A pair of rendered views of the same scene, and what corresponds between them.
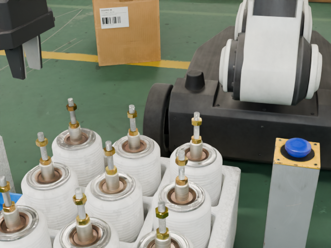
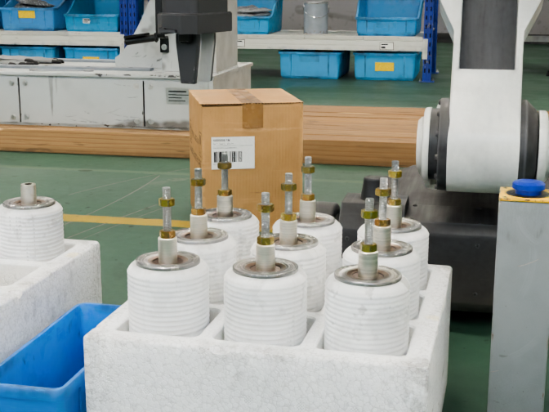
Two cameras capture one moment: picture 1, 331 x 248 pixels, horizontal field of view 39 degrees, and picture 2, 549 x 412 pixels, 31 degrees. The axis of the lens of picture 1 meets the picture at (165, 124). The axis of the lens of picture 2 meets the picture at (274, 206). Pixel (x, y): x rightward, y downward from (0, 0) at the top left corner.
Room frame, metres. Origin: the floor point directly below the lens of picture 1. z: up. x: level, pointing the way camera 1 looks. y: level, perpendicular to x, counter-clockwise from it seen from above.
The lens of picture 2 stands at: (-0.58, 0.14, 0.57)
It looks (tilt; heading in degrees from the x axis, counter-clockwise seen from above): 13 degrees down; 358
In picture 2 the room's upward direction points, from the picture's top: straight up
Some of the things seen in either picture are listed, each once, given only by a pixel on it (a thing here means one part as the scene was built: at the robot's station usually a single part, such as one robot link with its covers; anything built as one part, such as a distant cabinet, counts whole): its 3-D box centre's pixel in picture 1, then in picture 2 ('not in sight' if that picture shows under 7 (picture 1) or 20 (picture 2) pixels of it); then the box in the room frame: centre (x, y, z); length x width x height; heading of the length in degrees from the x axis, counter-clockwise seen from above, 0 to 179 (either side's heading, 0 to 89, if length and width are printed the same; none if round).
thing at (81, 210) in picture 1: (81, 209); (265, 225); (0.50, 0.12, 0.30); 0.01 x 0.01 x 0.08
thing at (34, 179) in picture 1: (48, 176); (198, 236); (0.65, 0.20, 0.25); 0.08 x 0.08 x 0.01
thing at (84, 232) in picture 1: (84, 229); (265, 257); (0.50, 0.12, 0.26); 0.02 x 0.02 x 0.03
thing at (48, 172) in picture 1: (47, 170); (198, 226); (0.65, 0.20, 0.26); 0.02 x 0.02 x 0.03
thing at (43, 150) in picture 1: (44, 152); (198, 197); (0.65, 0.20, 0.30); 0.01 x 0.01 x 0.08
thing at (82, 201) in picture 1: (79, 199); (265, 207); (0.50, 0.12, 0.32); 0.02 x 0.02 x 0.01; 32
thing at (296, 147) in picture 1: (297, 149); (528, 189); (0.61, -0.21, 0.32); 0.04 x 0.04 x 0.02
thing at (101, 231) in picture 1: (85, 235); (265, 268); (0.50, 0.12, 0.25); 0.08 x 0.08 x 0.01
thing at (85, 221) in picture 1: (82, 219); (265, 239); (0.50, 0.12, 0.29); 0.02 x 0.02 x 0.01; 32
